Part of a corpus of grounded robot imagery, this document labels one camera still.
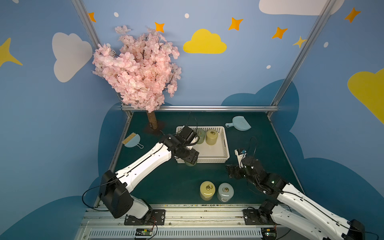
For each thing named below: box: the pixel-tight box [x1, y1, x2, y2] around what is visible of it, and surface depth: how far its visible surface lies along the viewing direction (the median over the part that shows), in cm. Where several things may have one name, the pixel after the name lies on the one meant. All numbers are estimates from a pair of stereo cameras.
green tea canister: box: [196, 128, 206, 144], surface depth 101 cm
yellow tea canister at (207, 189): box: [199, 181, 216, 201], surface depth 77 cm
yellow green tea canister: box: [205, 129, 218, 146], surface depth 101 cm
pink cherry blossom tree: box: [92, 25, 182, 130], surface depth 73 cm
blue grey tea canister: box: [217, 182, 235, 203], surface depth 77 cm
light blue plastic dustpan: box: [225, 116, 252, 131], surface depth 117 cm
